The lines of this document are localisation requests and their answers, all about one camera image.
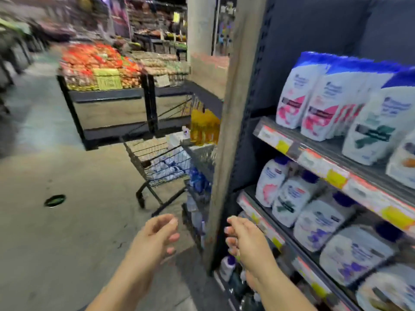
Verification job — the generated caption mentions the person's right hand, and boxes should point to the person's right hand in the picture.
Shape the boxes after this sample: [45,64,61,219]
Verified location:
[224,216,277,283]

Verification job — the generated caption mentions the person's left hand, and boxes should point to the person's left hand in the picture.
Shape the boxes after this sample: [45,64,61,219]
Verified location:
[129,214,181,273]

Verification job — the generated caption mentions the person's left forearm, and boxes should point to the person's left forearm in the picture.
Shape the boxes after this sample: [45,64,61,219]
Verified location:
[86,258,153,311]

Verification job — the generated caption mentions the person's right forearm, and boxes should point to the person's right forearm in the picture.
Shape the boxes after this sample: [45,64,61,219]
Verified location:
[245,265,318,311]

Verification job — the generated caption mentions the small white bottle blue cap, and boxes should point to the small white bottle blue cap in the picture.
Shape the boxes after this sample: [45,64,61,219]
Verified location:
[220,255,236,282]

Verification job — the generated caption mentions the blue bottles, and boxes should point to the blue bottles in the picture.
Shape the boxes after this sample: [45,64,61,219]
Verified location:
[188,168,212,195]

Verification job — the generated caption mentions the dark bottles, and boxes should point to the dark bottles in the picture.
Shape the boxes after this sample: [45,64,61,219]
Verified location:
[228,268,264,311]

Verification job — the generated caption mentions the white wrapped packs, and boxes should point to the white wrapped packs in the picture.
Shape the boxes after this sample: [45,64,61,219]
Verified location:
[150,131,192,187]

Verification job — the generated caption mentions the white bottle pink label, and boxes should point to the white bottle pink label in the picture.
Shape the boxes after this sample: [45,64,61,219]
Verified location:
[255,157,291,208]

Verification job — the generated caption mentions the white bottle green label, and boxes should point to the white bottle green label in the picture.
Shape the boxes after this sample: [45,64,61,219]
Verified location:
[272,171,320,228]

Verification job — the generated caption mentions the small white bottle purple label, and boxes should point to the small white bottle purple label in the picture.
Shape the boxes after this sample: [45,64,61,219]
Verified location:
[293,191,357,253]

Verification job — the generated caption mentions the yellow oil bottles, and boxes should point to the yellow oil bottles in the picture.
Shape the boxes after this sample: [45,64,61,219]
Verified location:
[189,106,221,146]

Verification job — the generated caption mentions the round floor drain cover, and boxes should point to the round floor drain cover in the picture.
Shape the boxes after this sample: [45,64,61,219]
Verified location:
[43,194,67,208]

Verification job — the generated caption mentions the large white bottle purple label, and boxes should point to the large white bottle purple label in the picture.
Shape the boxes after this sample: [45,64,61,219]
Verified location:
[319,221,404,287]

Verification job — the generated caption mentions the black display table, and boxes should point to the black display table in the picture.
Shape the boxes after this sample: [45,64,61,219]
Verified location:
[56,68,224,151]

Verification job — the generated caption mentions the yellow price sign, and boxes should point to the yellow price sign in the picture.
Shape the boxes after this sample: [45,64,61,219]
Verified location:
[93,68,123,91]

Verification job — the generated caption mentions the row of pink label pouches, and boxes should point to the row of pink label pouches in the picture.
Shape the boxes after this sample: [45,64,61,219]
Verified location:
[276,51,402,142]

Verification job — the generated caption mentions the heap of beige packets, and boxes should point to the heap of beige packets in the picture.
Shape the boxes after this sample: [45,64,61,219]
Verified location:
[129,51,190,87]

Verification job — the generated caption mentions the white bottle dark label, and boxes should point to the white bottle dark label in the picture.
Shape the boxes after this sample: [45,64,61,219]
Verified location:
[355,263,415,311]

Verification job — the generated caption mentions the heap of red packets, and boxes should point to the heap of red packets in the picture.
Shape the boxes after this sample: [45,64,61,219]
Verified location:
[60,43,142,91]

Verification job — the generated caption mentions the white pouch green label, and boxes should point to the white pouch green label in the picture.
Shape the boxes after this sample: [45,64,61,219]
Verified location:
[342,69,415,166]

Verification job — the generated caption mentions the white pouch orange label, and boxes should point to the white pouch orange label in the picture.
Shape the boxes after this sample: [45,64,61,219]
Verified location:
[385,132,415,190]

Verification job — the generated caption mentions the concrete column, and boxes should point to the concrete column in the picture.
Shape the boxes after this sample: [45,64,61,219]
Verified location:
[187,0,229,92]

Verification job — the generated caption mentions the background store shelves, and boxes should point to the background store shelves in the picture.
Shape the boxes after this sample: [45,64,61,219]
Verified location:
[126,0,188,43]

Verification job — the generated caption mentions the dark store shelving unit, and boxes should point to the dark store shelving unit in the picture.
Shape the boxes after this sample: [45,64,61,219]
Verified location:
[204,0,415,311]

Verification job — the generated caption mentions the black wire shopping cart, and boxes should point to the black wire shopping cart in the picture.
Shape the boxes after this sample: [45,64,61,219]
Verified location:
[123,94,224,253]

